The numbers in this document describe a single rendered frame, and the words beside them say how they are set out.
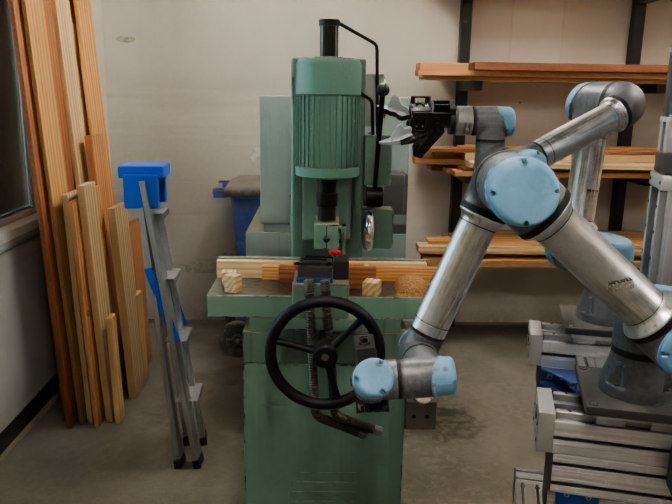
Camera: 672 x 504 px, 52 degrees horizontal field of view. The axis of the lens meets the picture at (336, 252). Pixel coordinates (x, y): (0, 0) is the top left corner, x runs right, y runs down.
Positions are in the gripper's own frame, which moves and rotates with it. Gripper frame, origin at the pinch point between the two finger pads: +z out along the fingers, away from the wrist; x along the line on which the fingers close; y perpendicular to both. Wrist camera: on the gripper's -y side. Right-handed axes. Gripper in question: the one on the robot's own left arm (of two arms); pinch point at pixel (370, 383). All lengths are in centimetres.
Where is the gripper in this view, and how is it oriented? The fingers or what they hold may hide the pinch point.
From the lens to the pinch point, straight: 162.0
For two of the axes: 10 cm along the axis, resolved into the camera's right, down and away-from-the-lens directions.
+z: 0.4, 2.8, 9.6
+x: 10.0, -0.6, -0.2
